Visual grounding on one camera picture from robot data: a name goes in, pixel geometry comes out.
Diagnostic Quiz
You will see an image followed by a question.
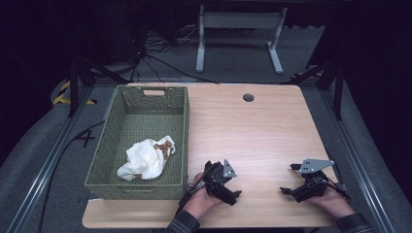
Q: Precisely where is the black metal stand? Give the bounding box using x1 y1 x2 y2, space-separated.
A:
281 58 345 121
67 57 131 118

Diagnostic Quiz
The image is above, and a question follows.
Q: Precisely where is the long black cable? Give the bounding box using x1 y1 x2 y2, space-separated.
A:
145 52 221 84

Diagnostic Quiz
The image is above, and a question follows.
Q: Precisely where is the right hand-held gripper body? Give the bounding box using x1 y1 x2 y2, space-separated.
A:
292 157 336 204

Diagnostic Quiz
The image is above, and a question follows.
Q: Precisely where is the grey metal floor rail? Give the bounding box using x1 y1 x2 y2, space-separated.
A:
318 89 400 233
6 86 95 233

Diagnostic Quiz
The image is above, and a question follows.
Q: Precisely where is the yellow black hazard tape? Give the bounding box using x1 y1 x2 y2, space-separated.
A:
51 80 98 106

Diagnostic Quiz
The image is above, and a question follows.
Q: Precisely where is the green woven basket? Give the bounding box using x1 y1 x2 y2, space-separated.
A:
84 84 190 201

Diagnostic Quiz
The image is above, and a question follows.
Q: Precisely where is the tangle of black cables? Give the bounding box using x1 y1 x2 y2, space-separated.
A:
141 24 201 54

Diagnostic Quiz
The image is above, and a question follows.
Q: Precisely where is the person's left hand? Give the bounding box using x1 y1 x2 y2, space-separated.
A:
182 172 227 221

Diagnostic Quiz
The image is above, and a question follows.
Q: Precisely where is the black floor cable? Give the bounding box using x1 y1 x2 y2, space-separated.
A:
37 119 107 233

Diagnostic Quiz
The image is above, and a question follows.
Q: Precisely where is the white bear print cloth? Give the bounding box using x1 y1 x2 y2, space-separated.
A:
116 135 177 182

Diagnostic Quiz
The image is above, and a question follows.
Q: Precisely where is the person's right hand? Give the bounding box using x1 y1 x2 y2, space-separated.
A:
306 186 357 219

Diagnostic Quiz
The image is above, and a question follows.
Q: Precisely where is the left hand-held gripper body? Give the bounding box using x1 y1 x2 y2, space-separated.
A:
207 158 239 197

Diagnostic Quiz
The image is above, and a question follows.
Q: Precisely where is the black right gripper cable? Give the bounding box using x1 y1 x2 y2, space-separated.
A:
323 176 353 204

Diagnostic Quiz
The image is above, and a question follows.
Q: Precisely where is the white metal desk frame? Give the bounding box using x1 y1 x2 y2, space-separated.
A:
194 4 289 75

